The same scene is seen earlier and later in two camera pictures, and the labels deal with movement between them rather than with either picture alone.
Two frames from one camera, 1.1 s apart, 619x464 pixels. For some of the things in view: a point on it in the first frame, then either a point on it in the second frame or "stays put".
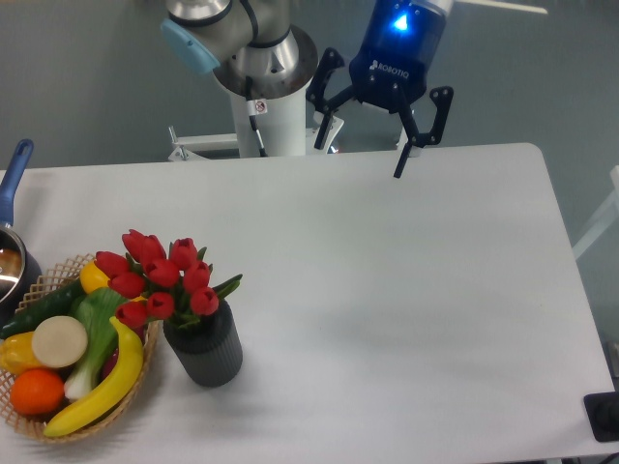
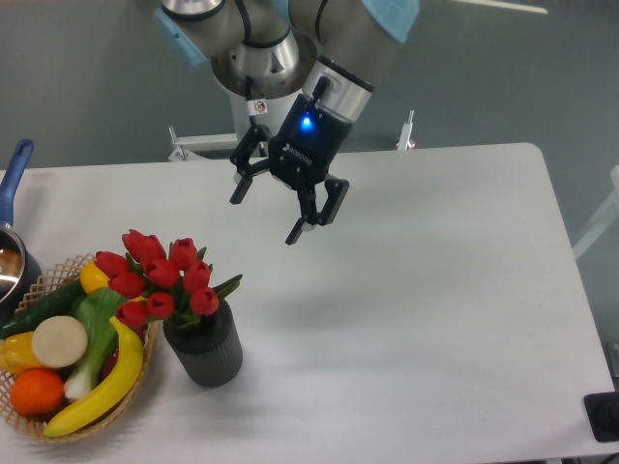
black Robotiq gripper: [390, 68] -> [306, 144]
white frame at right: [605, 222] stays put
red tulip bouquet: [175, 285] stays put
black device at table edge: [603, 413] stays put
